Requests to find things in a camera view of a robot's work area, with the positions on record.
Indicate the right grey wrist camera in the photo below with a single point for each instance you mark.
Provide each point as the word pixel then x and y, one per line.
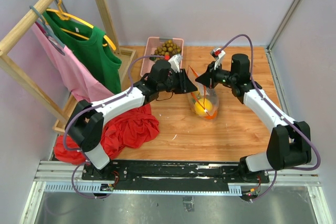
pixel 218 54

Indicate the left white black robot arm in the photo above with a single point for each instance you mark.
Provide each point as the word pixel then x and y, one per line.
pixel 88 120

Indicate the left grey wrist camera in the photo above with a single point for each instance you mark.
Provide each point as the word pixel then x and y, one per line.
pixel 176 60

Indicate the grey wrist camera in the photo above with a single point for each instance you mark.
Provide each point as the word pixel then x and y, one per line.
pixel 218 54
pixel 176 60

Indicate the orange fake orange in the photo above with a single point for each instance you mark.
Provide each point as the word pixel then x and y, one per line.
pixel 211 116

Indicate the pink shirt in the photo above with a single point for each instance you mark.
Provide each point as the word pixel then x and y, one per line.
pixel 75 76

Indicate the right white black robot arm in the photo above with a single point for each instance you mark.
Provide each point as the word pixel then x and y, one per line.
pixel 289 143

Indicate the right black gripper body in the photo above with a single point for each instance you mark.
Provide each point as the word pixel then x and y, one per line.
pixel 219 76

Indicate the brown longan fruit bunch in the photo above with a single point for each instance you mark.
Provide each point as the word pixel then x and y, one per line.
pixel 167 50

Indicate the clear zip bag orange seal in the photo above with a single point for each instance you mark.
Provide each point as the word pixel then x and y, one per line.
pixel 202 92

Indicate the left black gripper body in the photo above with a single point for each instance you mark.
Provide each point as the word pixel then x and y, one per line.
pixel 178 82

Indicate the yellow fake lemon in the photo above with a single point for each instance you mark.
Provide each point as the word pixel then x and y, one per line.
pixel 203 106

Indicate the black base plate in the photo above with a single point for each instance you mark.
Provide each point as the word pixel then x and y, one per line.
pixel 173 175

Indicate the grey clothes hanger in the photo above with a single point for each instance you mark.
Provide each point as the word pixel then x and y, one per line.
pixel 49 34

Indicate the green shirt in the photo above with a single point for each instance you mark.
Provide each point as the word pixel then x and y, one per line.
pixel 90 48

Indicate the red cloth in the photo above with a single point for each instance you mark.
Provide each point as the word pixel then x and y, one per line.
pixel 131 129

